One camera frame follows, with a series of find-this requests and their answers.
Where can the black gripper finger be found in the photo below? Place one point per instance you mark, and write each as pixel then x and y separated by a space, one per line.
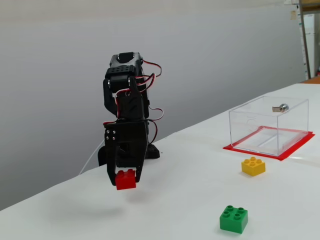
pixel 142 160
pixel 111 155

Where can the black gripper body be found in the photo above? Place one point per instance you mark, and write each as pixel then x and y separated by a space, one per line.
pixel 131 136

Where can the red lego brick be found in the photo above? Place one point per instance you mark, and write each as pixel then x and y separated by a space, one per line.
pixel 126 181

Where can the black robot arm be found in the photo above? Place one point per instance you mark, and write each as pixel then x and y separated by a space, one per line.
pixel 125 72

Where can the green lego brick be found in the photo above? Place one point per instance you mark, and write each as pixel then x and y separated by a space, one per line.
pixel 233 221

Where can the yellow lego brick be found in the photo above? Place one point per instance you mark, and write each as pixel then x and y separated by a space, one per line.
pixel 253 167

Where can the silver metal box lock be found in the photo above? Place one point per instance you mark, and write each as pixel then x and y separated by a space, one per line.
pixel 283 107

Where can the transparent plastic box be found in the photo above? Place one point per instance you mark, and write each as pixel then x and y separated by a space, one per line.
pixel 295 120

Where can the black table clamp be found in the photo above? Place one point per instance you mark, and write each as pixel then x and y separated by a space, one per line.
pixel 102 157

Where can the orange wooden surface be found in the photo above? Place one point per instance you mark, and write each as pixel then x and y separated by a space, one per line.
pixel 313 80

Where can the white refrigerator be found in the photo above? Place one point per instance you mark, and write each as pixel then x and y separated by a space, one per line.
pixel 310 45

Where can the beige paper note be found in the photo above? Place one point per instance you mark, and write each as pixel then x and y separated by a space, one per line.
pixel 293 15

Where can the red base plate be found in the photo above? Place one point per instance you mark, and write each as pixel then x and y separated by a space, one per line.
pixel 282 158

